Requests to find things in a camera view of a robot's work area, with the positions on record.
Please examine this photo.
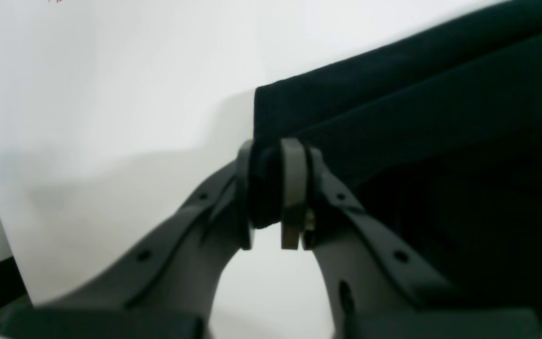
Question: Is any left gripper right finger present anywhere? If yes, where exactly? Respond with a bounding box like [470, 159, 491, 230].
[280, 138, 542, 339]

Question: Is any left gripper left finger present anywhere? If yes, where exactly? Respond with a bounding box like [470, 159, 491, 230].
[0, 141, 254, 339]

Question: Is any black printed t-shirt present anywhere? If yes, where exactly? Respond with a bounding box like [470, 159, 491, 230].
[254, 0, 542, 322]

